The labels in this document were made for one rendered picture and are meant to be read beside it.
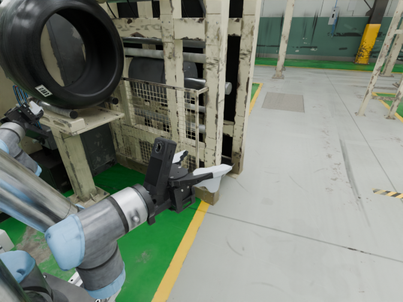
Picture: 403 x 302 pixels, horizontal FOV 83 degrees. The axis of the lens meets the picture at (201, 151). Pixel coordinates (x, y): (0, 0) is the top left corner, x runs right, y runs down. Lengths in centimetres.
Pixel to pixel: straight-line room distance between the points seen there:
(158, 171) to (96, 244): 16
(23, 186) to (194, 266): 128
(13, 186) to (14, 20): 97
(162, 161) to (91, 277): 23
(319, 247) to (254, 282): 55
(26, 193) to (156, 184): 21
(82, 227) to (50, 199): 12
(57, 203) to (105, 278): 17
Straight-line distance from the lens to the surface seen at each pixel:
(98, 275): 48
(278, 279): 163
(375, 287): 185
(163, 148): 45
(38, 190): 50
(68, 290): 81
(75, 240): 41
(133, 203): 43
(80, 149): 196
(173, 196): 48
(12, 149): 101
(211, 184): 50
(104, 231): 42
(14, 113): 112
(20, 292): 46
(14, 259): 62
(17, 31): 133
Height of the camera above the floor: 136
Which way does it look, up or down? 30 degrees down
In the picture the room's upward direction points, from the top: straight up
